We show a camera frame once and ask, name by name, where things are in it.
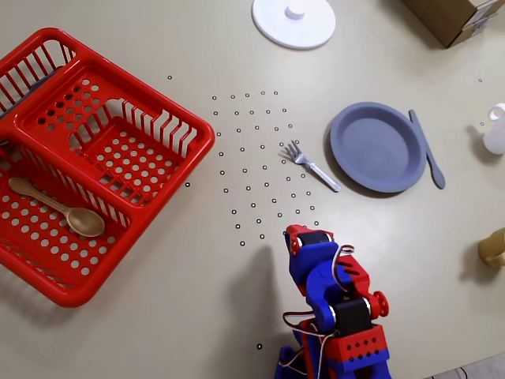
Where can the red plastic dish basket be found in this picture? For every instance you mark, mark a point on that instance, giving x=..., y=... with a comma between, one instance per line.
x=35, y=118

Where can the tan plastic cup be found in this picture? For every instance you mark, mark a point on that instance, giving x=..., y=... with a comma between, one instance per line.
x=495, y=245

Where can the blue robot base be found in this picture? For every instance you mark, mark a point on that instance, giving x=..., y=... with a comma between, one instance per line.
x=282, y=369

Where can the brown cardboard box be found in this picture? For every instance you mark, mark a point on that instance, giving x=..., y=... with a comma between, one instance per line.
x=438, y=16

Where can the white round lid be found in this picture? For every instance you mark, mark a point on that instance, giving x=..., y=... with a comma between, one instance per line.
x=284, y=27

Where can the silver fork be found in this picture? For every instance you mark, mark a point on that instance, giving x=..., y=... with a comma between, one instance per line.
x=315, y=167

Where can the dark grey object under basket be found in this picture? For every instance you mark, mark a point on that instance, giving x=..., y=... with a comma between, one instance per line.
x=39, y=83

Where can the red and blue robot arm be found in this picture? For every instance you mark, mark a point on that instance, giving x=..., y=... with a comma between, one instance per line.
x=355, y=316

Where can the tan wooden spoon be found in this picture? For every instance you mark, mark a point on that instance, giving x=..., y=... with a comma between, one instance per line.
x=84, y=223

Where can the white plastic bottle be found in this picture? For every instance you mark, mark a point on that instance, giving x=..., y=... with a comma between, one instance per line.
x=495, y=136

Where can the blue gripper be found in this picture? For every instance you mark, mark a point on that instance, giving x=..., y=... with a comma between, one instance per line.
x=314, y=238

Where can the grey plastic knife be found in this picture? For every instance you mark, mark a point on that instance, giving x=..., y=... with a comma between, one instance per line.
x=434, y=167

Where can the grey round plate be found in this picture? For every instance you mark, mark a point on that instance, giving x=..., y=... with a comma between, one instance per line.
x=375, y=148

